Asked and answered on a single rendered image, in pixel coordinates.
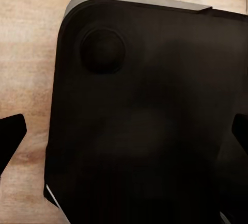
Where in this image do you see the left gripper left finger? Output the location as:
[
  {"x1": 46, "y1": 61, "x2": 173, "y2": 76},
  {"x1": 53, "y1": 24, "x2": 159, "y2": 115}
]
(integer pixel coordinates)
[{"x1": 0, "y1": 114, "x2": 27, "y2": 175}]

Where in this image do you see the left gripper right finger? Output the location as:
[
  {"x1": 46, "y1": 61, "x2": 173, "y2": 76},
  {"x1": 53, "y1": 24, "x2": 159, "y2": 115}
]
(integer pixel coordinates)
[{"x1": 231, "y1": 113, "x2": 248, "y2": 155}]

